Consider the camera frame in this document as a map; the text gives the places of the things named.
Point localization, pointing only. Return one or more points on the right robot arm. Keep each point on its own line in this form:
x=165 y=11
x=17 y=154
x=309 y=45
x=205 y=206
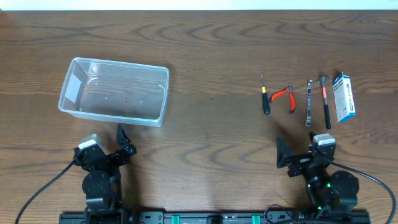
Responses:
x=337 y=191

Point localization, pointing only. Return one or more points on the small black orange hammer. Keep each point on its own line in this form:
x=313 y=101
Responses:
x=322 y=80

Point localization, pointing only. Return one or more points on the black yellow screwdriver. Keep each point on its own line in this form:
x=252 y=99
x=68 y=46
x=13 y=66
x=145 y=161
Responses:
x=265 y=101

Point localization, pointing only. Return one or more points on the clear plastic container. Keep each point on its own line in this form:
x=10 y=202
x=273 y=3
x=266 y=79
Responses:
x=117 y=92

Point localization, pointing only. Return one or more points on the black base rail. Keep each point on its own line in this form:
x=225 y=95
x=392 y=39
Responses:
x=271 y=216

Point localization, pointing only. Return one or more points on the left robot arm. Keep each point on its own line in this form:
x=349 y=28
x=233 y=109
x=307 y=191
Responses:
x=102 y=185

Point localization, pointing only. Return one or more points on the white blue cardboard box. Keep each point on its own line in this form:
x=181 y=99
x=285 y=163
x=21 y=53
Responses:
x=343 y=95

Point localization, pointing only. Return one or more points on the orange handled pliers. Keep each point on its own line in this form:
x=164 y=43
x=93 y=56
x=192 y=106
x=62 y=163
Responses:
x=286 y=90

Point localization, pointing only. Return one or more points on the silver ring wrench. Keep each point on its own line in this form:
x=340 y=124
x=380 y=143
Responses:
x=308 y=122

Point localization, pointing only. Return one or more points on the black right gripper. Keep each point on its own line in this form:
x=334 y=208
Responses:
x=301 y=162

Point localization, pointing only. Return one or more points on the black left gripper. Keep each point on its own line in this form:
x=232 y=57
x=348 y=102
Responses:
x=128 y=149

